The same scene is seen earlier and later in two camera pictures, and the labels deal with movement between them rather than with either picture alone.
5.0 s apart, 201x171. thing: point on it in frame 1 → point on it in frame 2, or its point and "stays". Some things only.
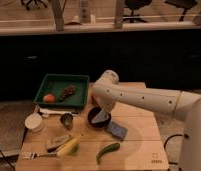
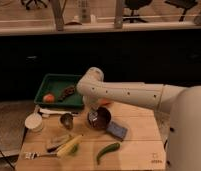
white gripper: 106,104 → 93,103
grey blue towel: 101,116 → 93,116
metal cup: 67,120 stays
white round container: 34,122 stays
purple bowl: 99,124 stays
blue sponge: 117,130 stays
